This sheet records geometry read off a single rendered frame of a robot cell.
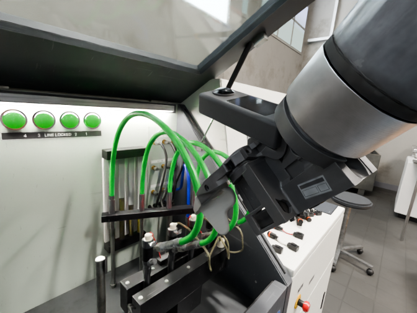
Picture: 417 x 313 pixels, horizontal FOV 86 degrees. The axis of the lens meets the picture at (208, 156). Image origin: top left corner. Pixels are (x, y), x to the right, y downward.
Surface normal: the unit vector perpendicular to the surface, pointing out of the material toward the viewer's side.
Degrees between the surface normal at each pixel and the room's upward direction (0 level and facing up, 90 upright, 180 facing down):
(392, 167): 90
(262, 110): 19
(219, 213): 92
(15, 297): 90
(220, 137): 90
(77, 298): 0
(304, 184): 103
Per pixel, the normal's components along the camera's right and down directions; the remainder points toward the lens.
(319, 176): -0.81, 0.27
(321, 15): -0.65, 0.11
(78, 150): 0.73, 0.20
